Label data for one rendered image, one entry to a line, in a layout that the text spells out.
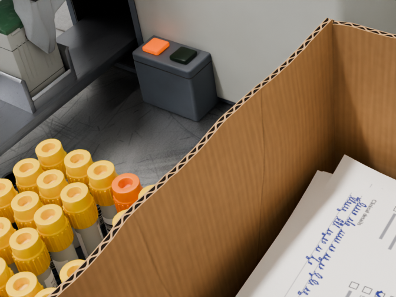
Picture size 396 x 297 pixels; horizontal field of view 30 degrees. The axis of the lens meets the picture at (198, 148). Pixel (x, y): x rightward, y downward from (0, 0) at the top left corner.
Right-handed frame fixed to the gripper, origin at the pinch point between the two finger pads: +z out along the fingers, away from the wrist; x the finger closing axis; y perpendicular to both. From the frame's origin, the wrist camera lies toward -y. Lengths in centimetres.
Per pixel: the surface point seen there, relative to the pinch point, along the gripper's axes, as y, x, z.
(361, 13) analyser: 11.7, -23.0, -1.1
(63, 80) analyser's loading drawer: 1.1, -2.8, 4.2
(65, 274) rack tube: -15.8, -22.4, -2.7
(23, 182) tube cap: -12.2, -15.6, -2.3
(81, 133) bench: 0.6, -3.7, 9.0
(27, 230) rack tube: -14.8, -18.8, -2.7
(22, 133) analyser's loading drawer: -4.2, -3.3, 5.4
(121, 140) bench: 1.5, -7.3, 9.0
